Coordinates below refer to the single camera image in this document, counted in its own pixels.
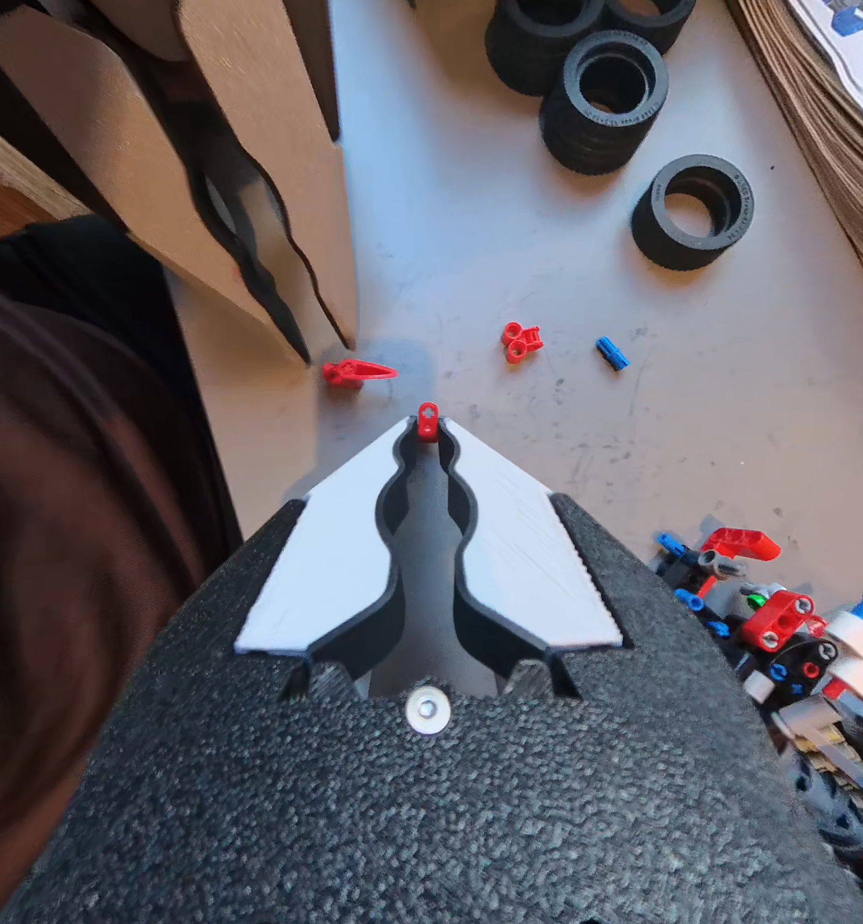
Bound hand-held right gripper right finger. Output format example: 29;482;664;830
437;419;625;678

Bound red teardrop brick piece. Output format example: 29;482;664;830
321;359;399;391

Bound toy brick race car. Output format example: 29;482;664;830
648;527;863;882

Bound black rubber tyre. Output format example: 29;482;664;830
483;0;606;98
601;0;698;57
538;30;671;176
630;154;756;271

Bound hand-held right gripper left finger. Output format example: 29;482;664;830
233;416;419;680

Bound grey desk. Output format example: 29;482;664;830
161;0;863;795

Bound red double brick connector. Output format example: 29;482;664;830
501;322;545;365

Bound person's brown shirt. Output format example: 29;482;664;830
0;270;223;924

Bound open instruction booklet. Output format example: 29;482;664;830
723;0;863;319

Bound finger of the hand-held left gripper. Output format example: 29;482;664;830
175;0;360;351
0;0;313;365

